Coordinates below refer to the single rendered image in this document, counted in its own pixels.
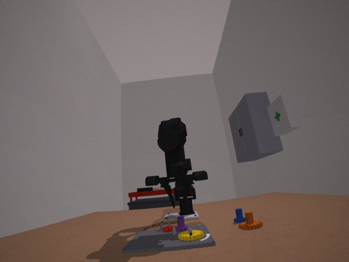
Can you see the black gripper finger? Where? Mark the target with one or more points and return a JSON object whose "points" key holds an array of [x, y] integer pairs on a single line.
{"points": [[186, 187], [168, 190]]}

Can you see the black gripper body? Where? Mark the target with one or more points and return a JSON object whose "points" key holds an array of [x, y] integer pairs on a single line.
{"points": [[163, 181]]}

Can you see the orange gear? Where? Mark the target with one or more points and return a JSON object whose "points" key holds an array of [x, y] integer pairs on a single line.
{"points": [[250, 223]]}

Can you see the purple gear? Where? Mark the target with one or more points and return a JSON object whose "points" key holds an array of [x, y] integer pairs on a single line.
{"points": [[181, 225]]}

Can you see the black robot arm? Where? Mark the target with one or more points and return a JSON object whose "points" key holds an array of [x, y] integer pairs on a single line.
{"points": [[171, 139]]}

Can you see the red gear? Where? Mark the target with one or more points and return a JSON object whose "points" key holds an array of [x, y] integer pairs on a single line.
{"points": [[167, 229]]}

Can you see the yellow gear with black stripe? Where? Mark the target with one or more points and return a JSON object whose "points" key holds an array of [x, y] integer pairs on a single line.
{"points": [[186, 236]]}

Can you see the blue gear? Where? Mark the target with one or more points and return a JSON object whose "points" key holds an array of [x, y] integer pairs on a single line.
{"points": [[239, 215]]}

